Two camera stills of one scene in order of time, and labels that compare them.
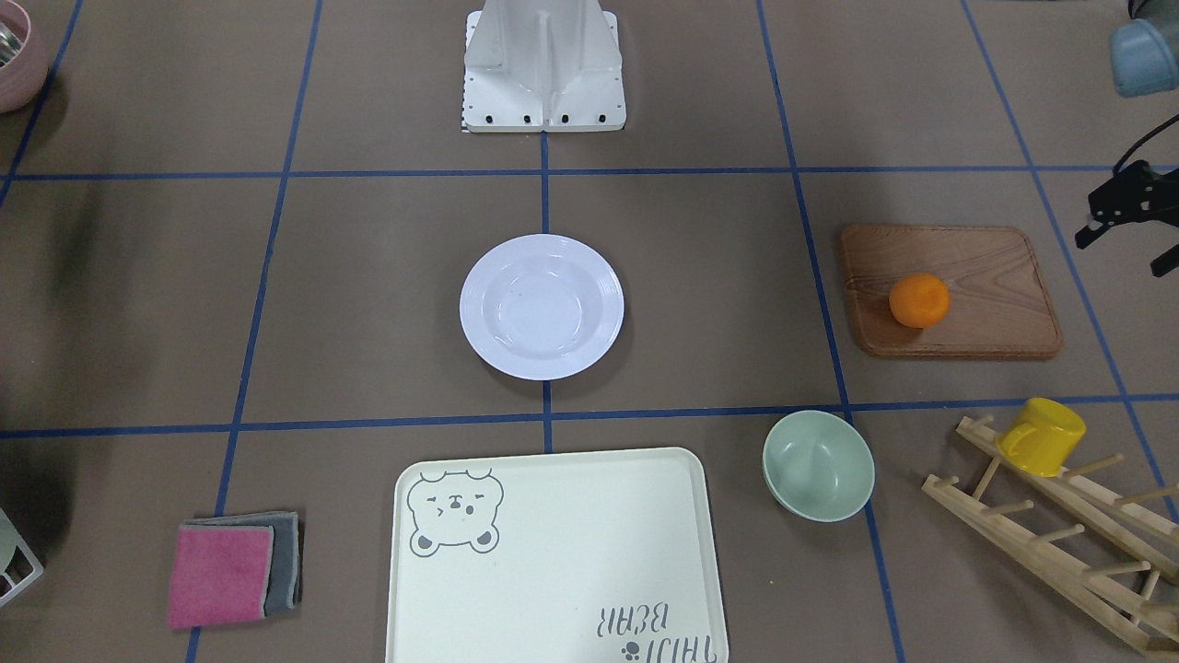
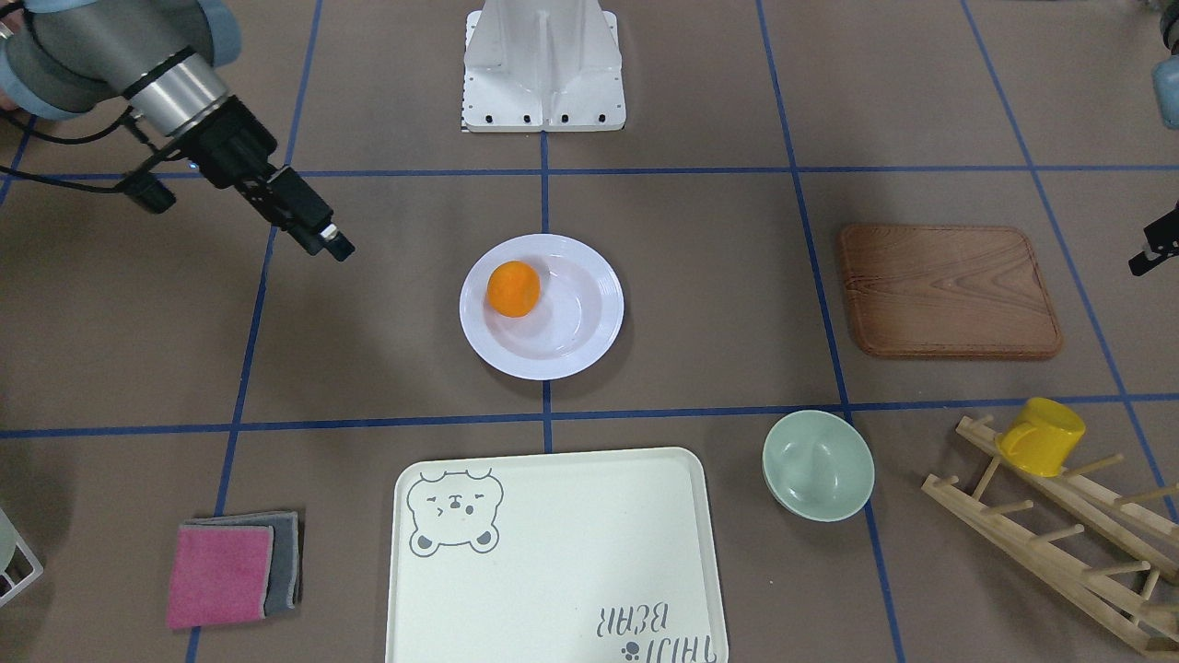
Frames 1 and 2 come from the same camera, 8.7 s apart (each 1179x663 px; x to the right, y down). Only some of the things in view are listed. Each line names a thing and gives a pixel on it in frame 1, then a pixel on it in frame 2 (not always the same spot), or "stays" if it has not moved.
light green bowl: (819, 465) stays
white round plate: (542, 307) stays
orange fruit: (919, 300) to (513, 288)
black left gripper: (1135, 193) to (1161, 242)
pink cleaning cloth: (221, 575) stays
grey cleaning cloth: (285, 584) stays
